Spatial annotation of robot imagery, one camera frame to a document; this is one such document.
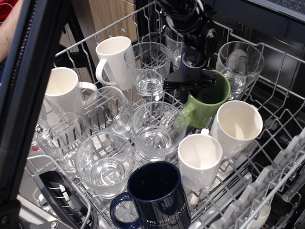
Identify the white mug right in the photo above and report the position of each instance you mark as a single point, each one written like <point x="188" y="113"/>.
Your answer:
<point x="236" y="125"/>

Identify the grey plastic tine holder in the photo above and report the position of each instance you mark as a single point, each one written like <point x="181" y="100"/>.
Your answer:
<point x="260" y="193"/>

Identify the black rack handle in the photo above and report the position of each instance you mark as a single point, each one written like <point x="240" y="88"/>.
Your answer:
<point x="64" y="201"/>

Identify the clear glass front left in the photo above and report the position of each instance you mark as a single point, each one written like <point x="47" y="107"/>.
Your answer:
<point x="60" y="138"/>

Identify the metal clamp screw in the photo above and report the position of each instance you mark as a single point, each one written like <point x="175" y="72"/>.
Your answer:
<point x="39" y="129"/>

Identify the green ceramic mug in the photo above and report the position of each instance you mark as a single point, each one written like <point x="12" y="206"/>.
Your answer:
<point x="196" y="112"/>

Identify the navy blue printed mug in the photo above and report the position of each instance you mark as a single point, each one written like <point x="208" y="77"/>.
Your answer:
<point x="158" y="196"/>

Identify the white mug front centre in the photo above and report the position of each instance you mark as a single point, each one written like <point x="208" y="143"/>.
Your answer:
<point x="199" y="158"/>

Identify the grey wire dishwasher rack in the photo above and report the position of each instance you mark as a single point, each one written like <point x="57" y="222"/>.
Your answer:
<point x="279" y="95"/>

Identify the tall white mug back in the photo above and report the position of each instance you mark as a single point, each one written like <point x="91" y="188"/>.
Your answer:
<point x="112" y="69"/>

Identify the clear glass back right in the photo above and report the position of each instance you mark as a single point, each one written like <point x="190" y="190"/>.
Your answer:
<point x="240" y="63"/>

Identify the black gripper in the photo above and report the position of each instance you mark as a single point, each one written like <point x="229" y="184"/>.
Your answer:
<point x="190" y="76"/>

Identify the clear glass back centre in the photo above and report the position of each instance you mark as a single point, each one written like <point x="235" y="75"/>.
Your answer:
<point x="148" y="63"/>

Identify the person forearm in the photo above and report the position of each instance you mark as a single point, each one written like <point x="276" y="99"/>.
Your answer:
<point x="7" y="29"/>

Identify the clear glass middle left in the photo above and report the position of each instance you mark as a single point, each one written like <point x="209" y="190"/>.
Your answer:
<point x="108" y="109"/>

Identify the white mug left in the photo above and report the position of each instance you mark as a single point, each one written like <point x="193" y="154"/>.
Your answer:
<point x="64" y="91"/>

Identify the clear glass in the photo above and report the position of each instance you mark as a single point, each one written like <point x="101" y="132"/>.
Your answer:
<point x="104" y="161"/>
<point x="42" y="121"/>
<point x="108" y="109"/>
<point x="158" y="128"/>
<point x="60" y="138"/>
<point x="148" y="63"/>
<point x="175" y="44"/>
<point x="240" y="63"/>

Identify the clear glass far left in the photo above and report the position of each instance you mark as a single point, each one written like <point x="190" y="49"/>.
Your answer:
<point x="42" y="121"/>

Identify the clear glass back top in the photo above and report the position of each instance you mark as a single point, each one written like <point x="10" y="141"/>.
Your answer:
<point x="175" y="44"/>

